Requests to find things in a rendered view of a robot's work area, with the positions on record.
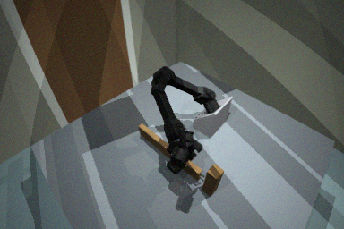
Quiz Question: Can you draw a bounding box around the brown wooden post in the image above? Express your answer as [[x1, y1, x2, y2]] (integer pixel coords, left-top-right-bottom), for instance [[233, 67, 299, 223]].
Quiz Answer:
[[202, 164, 224, 197]]

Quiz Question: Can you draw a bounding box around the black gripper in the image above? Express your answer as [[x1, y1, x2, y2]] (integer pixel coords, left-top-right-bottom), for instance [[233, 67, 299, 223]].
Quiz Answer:
[[167, 140, 202, 174]]

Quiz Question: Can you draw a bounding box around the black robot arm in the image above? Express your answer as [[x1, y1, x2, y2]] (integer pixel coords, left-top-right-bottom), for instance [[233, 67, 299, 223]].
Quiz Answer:
[[150, 66, 221, 168]]

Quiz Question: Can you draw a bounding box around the brown wooden board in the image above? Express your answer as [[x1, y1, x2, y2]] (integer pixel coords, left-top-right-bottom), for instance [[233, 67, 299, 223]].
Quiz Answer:
[[138, 124, 204, 182]]

